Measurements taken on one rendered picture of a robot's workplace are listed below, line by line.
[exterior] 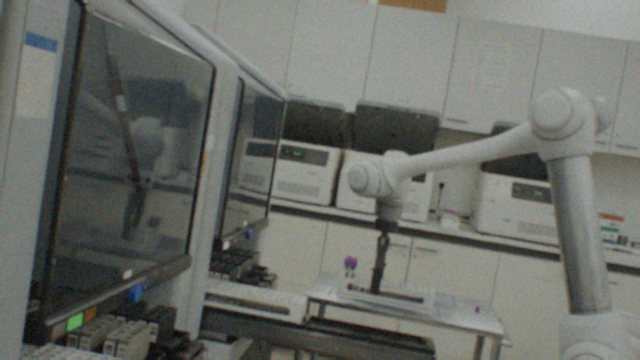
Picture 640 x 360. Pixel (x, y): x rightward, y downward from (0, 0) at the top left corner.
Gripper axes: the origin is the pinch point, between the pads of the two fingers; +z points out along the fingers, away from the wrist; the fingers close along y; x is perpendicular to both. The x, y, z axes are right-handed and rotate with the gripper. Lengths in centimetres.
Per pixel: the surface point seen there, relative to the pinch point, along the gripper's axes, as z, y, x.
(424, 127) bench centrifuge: -60, 220, -4
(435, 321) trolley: 5.8, -11.0, -19.3
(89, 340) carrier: 1, -100, 44
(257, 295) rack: 1, -42, 28
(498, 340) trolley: 7.8, -10.7, -37.8
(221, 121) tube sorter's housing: -42, -56, 40
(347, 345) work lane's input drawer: 8.5, -43.8, 2.8
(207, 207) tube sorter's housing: -21, -56, 40
